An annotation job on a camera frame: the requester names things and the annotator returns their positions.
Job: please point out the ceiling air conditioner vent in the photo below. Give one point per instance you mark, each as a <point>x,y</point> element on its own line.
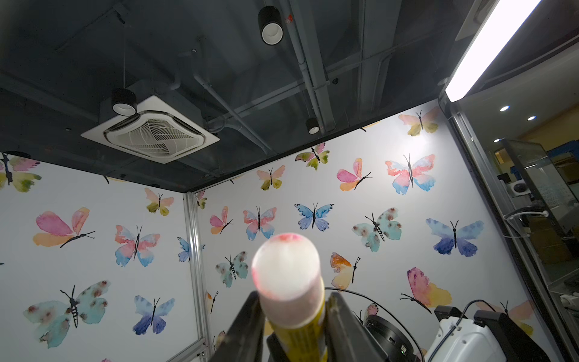
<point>163,130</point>

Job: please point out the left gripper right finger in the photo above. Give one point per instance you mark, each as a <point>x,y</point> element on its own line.
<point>347,339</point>

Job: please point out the yellow glue stick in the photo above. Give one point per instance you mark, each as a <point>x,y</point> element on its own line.
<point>286,272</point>

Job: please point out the fluorescent ceiling light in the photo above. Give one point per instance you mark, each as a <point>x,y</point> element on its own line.
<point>502,23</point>

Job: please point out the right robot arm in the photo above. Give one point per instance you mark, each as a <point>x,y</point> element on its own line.
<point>396,344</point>

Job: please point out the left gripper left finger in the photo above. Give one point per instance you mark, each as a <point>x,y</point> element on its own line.
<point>244,340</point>

